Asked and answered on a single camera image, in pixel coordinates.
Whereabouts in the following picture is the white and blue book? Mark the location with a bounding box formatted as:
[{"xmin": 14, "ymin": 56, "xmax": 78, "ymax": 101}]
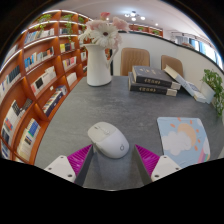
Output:
[{"xmin": 186, "ymin": 81, "xmax": 208, "ymax": 104}]

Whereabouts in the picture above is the white ceramic jug vase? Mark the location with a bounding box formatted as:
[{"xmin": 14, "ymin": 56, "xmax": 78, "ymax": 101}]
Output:
[{"xmin": 83, "ymin": 43, "xmax": 119, "ymax": 88}]

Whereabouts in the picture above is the orange shelf unit with plants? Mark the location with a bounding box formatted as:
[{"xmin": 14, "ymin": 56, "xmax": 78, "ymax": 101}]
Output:
[{"xmin": 128, "ymin": 23, "xmax": 164, "ymax": 38}]

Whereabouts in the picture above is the ceiling lamp cluster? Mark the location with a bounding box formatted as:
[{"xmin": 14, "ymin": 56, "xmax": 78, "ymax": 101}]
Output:
[{"xmin": 124, "ymin": 10, "xmax": 147, "ymax": 22}]

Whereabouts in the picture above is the green plant in white pot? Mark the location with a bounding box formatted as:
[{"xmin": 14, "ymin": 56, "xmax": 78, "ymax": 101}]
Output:
[{"xmin": 199, "ymin": 68, "xmax": 224, "ymax": 118}]

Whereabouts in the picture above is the tan upholstered chair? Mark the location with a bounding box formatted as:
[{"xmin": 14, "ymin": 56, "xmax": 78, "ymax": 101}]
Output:
[
  {"xmin": 160, "ymin": 54, "xmax": 184, "ymax": 78},
  {"xmin": 119, "ymin": 47, "xmax": 151, "ymax": 77}
]

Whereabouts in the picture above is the window with curtains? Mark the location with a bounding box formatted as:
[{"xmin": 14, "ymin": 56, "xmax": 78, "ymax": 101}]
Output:
[{"xmin": 171, "ymin": 31, "xmax": 224, "ymax": 69}]

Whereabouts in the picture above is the orange wooden bookshelf unit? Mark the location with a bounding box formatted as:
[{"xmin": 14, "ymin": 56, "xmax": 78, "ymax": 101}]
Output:
[{"xmin": 0, "ymin": 9, "xmax": 94, "ymax": 166}]

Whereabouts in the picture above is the white computer mouse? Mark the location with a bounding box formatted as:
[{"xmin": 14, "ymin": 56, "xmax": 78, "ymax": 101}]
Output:
[{"xmin": 87, "ymin": 121, "xmax": 130, "ymax": 160}]

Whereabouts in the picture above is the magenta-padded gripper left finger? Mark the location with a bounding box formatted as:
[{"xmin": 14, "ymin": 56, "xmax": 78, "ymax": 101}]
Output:
[{"xmin": 44, "ymin": 143, "xmax": 96, "ymax": 187}]

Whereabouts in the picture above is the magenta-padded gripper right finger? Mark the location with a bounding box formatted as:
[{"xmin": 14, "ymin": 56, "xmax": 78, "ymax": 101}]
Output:
[{"xmin": 133, "ymin": 144, "xmax": 183, "ymax": 186}]

